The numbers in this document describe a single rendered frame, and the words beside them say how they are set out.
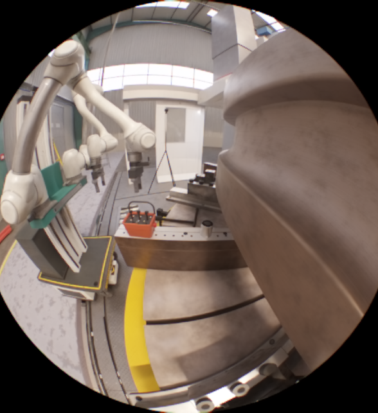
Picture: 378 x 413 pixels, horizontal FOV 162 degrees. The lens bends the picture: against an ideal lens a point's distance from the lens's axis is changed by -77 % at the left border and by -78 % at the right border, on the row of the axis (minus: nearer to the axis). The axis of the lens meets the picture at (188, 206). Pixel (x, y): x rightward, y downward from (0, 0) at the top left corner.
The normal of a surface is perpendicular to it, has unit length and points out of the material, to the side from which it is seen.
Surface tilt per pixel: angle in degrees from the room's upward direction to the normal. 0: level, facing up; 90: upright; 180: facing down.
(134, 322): 0
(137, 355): 0
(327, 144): 90
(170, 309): 0
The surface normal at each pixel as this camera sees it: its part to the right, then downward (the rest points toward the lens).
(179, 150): 0.37, 0.49
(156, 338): 0.04, -0.86
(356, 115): -0.98, 0.07
